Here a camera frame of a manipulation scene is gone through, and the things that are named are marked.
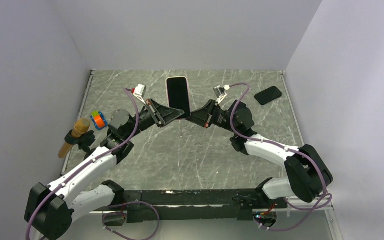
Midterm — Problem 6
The orange blue toy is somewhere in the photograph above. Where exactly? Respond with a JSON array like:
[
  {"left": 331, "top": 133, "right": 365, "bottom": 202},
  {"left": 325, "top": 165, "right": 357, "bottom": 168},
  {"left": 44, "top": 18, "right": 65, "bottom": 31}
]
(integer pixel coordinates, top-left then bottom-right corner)
[{"left": 90, "top": 111, "right": 108, "bottom": 130}]

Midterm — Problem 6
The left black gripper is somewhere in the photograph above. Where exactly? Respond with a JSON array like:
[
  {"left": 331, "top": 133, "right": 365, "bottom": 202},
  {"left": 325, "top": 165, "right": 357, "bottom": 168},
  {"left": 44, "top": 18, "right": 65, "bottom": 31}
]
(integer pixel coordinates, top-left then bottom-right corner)
[{"left": 125, "top": 98, "right": 185, "bottom": 140}]

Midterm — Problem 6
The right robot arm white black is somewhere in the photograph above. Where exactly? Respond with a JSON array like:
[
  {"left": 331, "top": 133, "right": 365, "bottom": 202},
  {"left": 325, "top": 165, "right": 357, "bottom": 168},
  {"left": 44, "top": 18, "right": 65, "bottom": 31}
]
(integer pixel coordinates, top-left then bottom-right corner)
[{"left": 188, "top": 100, "right": 334, "bottom": 208}]

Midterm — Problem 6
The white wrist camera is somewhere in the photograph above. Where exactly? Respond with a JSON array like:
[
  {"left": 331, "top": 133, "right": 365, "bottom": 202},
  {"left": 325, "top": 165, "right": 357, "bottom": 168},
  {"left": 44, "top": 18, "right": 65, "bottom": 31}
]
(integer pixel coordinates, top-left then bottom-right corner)
[
  {"left": 130, "top": 84, "right": 147, "bottom": 105},
  {"left": 213, "top": 85, "right": 230, "bottom": 105}
]

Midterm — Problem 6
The white phone case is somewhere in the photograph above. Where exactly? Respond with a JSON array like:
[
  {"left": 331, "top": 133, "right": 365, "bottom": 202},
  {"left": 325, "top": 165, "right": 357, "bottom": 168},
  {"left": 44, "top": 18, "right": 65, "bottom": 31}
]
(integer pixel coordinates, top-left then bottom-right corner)
[{"left": 165, "top": 75, "right": 193, "bottom": 120}]

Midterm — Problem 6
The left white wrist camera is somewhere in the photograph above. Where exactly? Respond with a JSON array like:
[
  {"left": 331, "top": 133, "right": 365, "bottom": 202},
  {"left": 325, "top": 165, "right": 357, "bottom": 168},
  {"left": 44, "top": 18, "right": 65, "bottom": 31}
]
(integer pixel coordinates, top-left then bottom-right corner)
[{"left": 130, "top": 84, "right": 147, "bottom": 105}]

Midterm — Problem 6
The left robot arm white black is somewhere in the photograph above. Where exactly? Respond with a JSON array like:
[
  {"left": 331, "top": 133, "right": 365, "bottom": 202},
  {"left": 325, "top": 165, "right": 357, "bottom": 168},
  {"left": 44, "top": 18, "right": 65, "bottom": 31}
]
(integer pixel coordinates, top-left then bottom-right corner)
[{"left": 24, "top": 98, "right": 184, "bottom": 240}]

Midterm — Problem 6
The black base frame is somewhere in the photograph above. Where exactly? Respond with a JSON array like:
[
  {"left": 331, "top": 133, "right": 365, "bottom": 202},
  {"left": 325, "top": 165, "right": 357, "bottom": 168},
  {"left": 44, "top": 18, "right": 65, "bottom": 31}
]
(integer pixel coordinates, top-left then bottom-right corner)
[{"left": 100, "top": 188, "right": 286, "bottom": 223}]

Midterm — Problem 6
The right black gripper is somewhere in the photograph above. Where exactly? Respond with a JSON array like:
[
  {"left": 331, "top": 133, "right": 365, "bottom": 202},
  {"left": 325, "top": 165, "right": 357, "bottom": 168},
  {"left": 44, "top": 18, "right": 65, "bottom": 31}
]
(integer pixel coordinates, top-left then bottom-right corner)
[{"left": 182, "top": 99, "right": 240, "bottom": 135}]

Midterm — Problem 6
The wooden mallet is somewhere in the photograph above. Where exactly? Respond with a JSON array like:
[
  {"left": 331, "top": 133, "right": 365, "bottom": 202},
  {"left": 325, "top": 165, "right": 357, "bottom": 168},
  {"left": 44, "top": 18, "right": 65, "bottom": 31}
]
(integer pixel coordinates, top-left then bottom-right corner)
[{"left": 58, "top": 118, "right": 91, "bottom": 159}]

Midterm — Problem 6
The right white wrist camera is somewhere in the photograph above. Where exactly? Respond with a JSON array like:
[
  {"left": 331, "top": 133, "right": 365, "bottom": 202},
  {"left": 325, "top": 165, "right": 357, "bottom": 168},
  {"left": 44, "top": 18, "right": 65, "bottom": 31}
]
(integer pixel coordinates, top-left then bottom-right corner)
[{"left": 213, "top": 85, "right": 230, "bottom": 105}]

